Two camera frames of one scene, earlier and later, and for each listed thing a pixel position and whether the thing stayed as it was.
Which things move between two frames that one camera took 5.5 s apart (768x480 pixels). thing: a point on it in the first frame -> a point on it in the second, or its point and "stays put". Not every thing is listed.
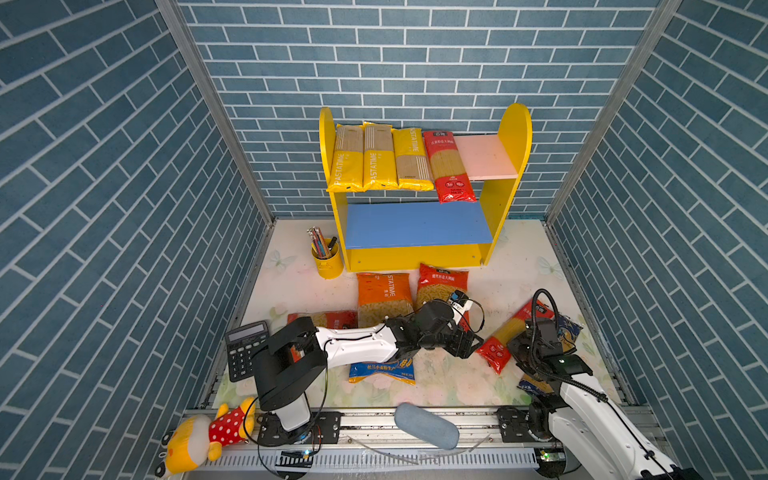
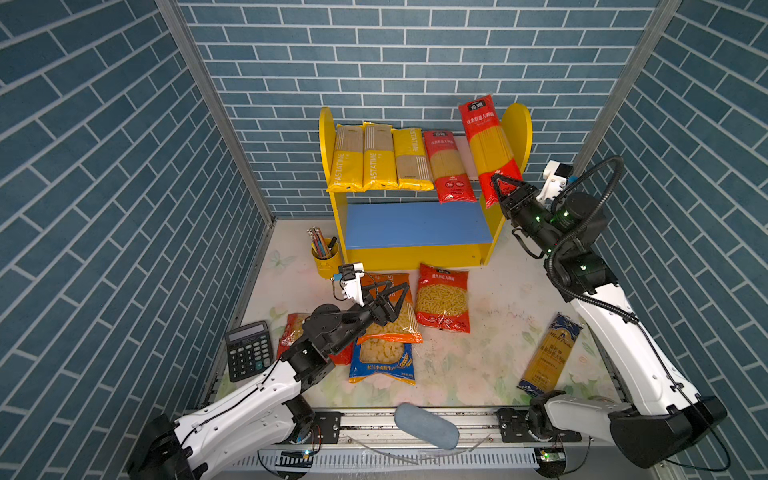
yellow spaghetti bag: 379,157 stays put
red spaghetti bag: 452,180 stays put
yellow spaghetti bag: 413,168 stays put
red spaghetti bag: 495,351 -> 490,144
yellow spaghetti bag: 348,161 stays put
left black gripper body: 451,341 -> 369,316
